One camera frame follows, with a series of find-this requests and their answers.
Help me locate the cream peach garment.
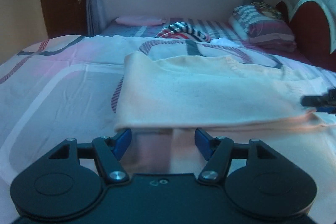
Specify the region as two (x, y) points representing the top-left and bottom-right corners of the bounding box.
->
(116, 53), (335, 178)

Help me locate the red white headboard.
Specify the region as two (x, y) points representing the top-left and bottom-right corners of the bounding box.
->
(276, 0), (335, 72)

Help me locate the patterned white pink bedsheet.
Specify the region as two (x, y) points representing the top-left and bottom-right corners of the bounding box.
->
(1, 35), (335, 223)

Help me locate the striped pillow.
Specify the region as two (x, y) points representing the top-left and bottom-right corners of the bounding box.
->
(228, 5), (296, 52)

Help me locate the gold dark item on pillow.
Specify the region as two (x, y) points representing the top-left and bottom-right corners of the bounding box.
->
(251, 2), (283, 20)

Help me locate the white folded cloth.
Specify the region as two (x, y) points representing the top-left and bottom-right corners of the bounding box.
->
(211, 38), (242, 47)

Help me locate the striped under sheet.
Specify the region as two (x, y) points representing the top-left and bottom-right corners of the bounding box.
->
(100, 18), (311, 64)

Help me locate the striped red black cloth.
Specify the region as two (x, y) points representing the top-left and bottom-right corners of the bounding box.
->
(155, 22), (211, 43)

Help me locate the pink flat cushion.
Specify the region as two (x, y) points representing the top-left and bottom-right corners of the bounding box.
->
(115, 16), (167, 26)

